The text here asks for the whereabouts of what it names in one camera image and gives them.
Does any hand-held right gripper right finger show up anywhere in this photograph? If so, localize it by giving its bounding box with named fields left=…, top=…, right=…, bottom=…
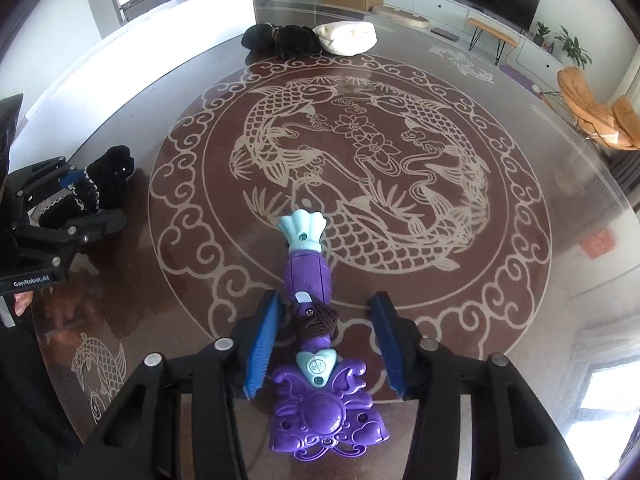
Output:
left=370, top=291, right=563, bottom=480

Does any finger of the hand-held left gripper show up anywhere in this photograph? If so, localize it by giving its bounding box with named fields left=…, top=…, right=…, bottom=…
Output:
left=10, top=156, right=86, bottom=200
left=12, top=207, right=129, bottom=263

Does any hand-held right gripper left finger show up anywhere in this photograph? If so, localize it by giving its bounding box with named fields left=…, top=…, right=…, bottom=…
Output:
left=82, top=290, right=282, bottom=480

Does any dark brown hair tie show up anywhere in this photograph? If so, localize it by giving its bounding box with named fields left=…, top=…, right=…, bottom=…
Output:
left=292, top=305, right=339, bottom=347

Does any black scrunchie with white trim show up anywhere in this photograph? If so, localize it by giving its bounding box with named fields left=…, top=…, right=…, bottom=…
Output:
left=37, top=145, right=136, bottom=226

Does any purple toy wand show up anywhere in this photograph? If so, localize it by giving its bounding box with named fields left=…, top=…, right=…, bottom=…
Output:
left=266, top=210, right=390, bottom=463

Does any white storage box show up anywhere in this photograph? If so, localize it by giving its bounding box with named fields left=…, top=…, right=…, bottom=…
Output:
left=25, top=0, right=257, bottom=131

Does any person's left hand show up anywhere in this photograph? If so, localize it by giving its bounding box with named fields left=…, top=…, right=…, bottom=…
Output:
left=12, top=289, right=35, bottom=317

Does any person's dark clothing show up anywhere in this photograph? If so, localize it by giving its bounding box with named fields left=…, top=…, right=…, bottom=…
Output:
left=0, top=320, right=83, bottom=480

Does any purple floor mat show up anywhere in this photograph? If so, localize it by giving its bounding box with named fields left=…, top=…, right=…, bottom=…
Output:
left=500, top=63, right=536, bottom=88

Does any cream fabric pouch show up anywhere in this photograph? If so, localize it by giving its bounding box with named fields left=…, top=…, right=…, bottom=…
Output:
left=313, top=21, right=377, bottom=56

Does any orange lounge chair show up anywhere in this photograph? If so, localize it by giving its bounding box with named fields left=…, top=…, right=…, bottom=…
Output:
left=556, top=66, right=640, bottom=152

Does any beige round pet bed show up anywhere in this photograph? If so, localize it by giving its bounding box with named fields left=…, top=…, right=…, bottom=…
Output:
left=372, top=5, right=431, bottom=31

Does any wooden bench with black legs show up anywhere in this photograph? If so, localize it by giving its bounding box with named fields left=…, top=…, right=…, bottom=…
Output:
left=467, top=17, right=518, bottom=66

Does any broad leaf potted plant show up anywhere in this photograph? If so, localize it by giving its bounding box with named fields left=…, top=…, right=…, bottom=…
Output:
left=554, top=25, right=593, bottom=70

